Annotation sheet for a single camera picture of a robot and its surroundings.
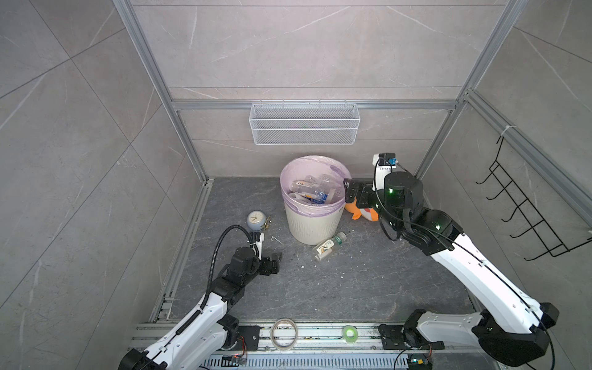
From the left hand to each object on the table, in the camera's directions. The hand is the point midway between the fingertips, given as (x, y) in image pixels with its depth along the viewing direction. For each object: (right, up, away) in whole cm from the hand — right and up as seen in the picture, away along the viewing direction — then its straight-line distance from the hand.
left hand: (270, 248), depth 83 cm
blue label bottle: (+18, +19, +1) cm, 26 cm away
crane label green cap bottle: (+21, -1, +6) cm, 22 cm away
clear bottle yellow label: (+14, +24, +2) cm, 28 cm away
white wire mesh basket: (+12, +51, +17) cm, 55 cm away
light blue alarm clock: (-8, +9, +15) cm, 19 cm away
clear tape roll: (+3, -23, -8) cm, 25 cm away
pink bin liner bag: (+12, +31, +6) cm, 34 cm away
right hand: (+27, +24, -18) cm, 41 cm away
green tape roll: (+28, -27, -8) cm, 39 cm away
